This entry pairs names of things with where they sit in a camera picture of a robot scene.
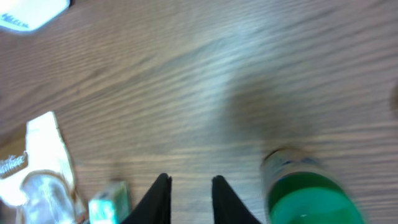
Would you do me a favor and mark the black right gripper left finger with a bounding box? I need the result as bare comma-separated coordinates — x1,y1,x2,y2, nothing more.
122,173,172,224

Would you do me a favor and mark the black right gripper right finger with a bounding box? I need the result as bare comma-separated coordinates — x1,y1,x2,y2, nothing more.
211,175,260,224

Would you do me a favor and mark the small teal gum pack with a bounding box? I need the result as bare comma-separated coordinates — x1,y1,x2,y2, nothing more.
88,180,132,224

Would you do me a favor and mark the green lid jar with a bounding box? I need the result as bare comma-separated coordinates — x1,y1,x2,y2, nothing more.
261,146,366,224

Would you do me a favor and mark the beige snack pouch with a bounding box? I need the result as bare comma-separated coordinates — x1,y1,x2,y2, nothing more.
1,111,88,223

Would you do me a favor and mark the white barcode scanner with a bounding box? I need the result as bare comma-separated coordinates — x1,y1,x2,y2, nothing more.
1,0,72,33

